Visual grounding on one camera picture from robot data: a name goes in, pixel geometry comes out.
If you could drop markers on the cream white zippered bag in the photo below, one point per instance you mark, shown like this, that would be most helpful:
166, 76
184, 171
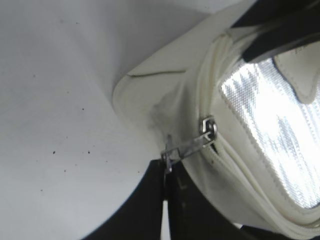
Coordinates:
263, 171

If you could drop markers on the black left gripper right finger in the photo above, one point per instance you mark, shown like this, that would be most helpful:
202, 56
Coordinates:
190, 215

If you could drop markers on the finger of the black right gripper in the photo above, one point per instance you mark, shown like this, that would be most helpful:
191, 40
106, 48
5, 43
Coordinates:
279, 26

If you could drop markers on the silver zipper pull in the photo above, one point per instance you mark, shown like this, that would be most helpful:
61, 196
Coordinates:
174, 154

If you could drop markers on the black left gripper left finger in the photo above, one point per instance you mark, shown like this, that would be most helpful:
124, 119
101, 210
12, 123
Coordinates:
140, 216

